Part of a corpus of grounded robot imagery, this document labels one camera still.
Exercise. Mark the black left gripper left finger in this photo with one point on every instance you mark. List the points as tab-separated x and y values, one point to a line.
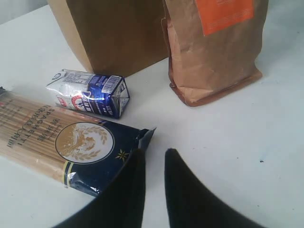
120	205

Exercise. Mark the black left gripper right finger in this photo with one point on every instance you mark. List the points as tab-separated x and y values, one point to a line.
189	203

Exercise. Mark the brown paper bag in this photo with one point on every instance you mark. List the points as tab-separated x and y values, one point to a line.
112	37

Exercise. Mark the spaghetti packet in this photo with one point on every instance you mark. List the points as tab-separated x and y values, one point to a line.
82	152

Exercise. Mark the small milk carton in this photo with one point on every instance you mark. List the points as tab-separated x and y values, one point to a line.
89	92

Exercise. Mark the brown pouch orange label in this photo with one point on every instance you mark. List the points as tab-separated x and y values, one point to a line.
212	46

